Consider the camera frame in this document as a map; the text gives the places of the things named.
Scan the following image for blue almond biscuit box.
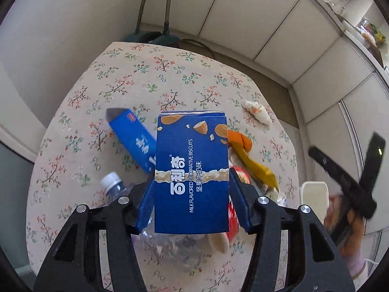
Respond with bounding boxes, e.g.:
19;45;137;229
154;111;230;235

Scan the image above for long orange peel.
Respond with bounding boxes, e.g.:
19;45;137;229
228;130;253;152

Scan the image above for long blue toothpaste box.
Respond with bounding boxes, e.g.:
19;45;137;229
106;108;156;173

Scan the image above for white plastic trash bin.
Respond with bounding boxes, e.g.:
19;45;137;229
300;181;329;223

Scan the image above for white kitchen cabinets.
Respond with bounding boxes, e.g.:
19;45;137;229
142;0;388;179

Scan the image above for person's right hand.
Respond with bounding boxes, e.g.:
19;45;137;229
324;194;365;279

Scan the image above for yellow snack wrapper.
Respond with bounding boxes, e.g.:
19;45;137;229
229;141;279;191

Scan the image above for red snack packet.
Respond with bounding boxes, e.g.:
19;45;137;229
227;167;252;242

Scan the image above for clear plastic water bottle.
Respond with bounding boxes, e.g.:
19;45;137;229
100;172;212;271

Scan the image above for crumpled white tissue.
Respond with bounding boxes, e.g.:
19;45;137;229
243;100;272;126

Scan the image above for floral tablecloth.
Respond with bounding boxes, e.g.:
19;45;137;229
26;42;299;291

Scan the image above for teal mop base right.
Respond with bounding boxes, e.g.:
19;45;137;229
152;0;180;46

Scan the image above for teal mop base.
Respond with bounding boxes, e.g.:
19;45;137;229
124;0;161;44
152;0;180;46

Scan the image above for teal mop base left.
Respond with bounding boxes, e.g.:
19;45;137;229
124;0;161;44

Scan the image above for black cable on floor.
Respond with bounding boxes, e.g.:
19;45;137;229
178;38;216;60

